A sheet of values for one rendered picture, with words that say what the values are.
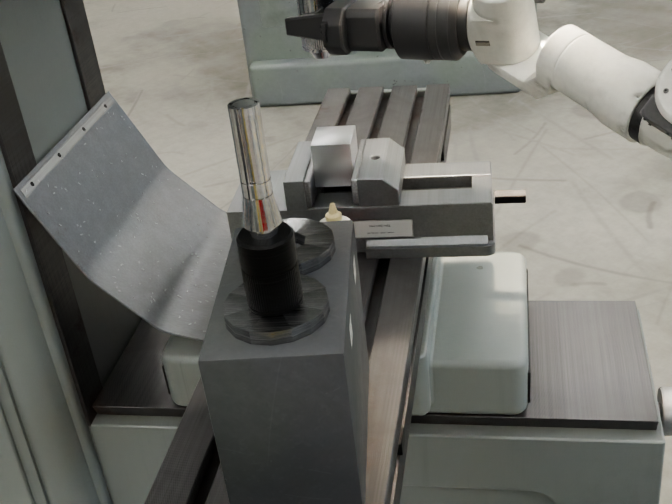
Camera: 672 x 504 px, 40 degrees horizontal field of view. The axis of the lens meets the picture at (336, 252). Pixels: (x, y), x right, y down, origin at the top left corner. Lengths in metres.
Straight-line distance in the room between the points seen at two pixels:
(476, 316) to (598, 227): 1.90
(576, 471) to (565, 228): 1.90
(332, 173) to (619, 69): 0.42
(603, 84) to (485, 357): 0.41
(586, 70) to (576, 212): 2.27
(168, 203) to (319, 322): 0.69
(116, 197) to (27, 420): 0.33
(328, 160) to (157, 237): 0.29
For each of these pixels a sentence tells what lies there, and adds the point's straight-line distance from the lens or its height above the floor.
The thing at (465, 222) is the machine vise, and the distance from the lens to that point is 1.20.
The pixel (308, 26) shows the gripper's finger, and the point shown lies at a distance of 1.13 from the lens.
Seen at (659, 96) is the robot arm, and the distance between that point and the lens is 0.91.
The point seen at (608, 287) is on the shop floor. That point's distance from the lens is 2.86.
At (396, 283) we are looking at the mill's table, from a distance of 1.16.
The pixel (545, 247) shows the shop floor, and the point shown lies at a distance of 3.04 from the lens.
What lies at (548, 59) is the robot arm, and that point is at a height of 1.22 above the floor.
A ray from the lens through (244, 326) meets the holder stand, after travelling 0.77.
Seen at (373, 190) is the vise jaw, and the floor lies 1.03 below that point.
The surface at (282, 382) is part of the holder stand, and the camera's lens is 0.77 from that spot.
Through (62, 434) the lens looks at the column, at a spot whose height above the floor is 0.72.
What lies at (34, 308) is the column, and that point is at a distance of 1.28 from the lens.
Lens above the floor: 1.57
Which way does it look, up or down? 31 degrees down
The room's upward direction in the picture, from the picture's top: 7 degrees counter-clockwise
